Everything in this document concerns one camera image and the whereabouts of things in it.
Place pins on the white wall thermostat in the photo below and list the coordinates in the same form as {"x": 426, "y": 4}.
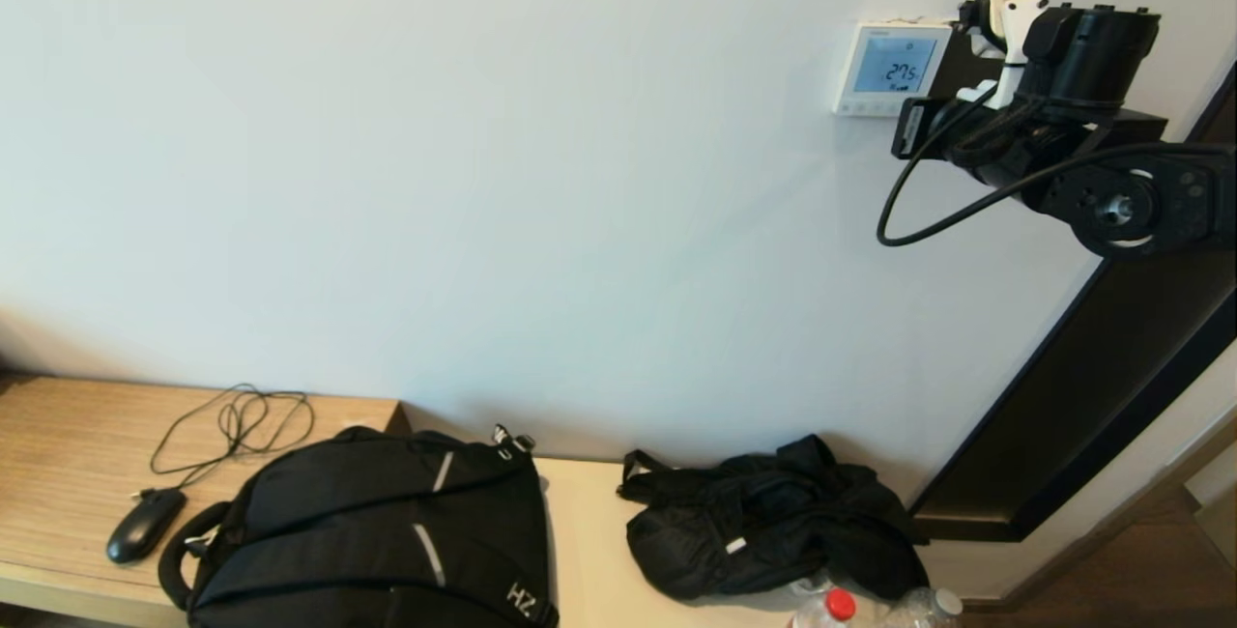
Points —
{"x": 889, "y": 68}

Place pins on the clear plastic wrapper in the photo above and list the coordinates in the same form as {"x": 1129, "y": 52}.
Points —
{"x": 807, "y": 586}

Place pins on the large black backpack HZ print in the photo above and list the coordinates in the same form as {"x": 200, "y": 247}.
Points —
{"x": 367, "y": 522}

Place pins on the black wall switch panel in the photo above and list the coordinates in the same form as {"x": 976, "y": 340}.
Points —
{"x": 966, "y": 68}

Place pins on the cream low cabinet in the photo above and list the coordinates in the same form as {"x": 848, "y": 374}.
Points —
{"x": 589, "y": 551}

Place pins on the black computer mouse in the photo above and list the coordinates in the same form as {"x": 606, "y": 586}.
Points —
{"x": 143, "y": 527}

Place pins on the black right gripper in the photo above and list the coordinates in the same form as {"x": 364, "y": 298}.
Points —
{"x": 993, "y": 150}

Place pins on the crumpled black fabric bag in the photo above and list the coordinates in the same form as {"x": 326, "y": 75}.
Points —
{"x": 763, "y": 531}

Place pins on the white cap clear bottle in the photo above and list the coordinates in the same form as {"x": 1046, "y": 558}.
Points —
{"x": 928, "y": 609}

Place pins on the red cap water bottle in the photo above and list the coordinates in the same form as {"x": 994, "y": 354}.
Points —
{"x": 836, "y": 606}

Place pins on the light wooden desk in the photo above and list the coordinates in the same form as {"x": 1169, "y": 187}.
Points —
{"x": 68, "y": 444}

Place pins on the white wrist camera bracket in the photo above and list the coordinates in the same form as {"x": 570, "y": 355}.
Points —
{"x": 1015, "y": 27}

